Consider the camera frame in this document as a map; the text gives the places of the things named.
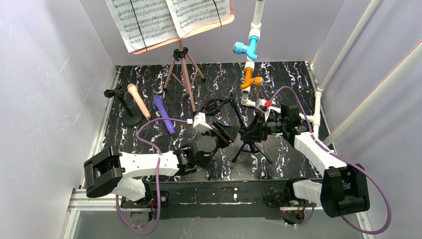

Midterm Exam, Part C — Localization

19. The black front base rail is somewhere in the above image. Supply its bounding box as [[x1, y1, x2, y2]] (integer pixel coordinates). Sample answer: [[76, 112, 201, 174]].
[[120, 178, 325, 221]]

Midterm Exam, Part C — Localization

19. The white PVC pipe frame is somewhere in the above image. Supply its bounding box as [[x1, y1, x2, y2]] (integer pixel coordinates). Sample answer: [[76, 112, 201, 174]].
[[233, 0, 322, 137]]

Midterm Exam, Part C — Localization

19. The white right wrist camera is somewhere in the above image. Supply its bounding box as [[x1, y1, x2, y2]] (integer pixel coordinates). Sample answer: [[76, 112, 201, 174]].
[[255, 99, 272, 121]]

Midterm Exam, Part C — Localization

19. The purple microphone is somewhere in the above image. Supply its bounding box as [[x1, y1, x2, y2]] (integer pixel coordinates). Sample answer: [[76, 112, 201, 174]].
[[153, 95, 175, 135]]

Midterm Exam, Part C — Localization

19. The black tripod mic stand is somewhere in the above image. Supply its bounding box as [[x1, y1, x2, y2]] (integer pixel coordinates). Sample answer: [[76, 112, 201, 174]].
[[200, 94, 273, 164]]

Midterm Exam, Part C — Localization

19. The pink tripod music stand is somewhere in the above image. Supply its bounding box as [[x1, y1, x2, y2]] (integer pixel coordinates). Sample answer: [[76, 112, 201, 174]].
[[163, 39, 205, 113]]

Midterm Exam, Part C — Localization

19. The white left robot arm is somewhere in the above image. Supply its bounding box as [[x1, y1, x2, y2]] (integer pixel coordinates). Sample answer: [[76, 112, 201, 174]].
[[84, 119, 240, 201]]

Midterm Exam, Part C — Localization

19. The pink microphone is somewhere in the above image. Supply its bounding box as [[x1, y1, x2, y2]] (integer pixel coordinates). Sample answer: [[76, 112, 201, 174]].
[[127, 84, 151, 119]]

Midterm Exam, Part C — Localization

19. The black round-base mic stand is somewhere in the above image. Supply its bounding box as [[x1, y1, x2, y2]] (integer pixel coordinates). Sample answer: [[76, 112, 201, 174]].
[[104, 86, 143, 126]]

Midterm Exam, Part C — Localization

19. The white wall pipe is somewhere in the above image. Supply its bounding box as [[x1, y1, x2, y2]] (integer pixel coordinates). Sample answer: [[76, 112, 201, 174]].
[[317, 0, 381, 92]]

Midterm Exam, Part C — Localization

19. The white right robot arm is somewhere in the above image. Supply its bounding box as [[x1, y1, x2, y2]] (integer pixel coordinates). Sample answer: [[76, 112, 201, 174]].
[[241, 101, 370, 218]]

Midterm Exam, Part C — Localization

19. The sheet music book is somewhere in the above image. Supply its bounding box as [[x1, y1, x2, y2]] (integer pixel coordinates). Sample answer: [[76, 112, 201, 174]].
[[105, 0, 234, 54]]

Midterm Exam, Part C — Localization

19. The orange pipe valve fitting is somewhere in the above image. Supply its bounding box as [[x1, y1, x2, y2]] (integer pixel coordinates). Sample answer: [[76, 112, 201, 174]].
[[240, 67, 263, 90]]

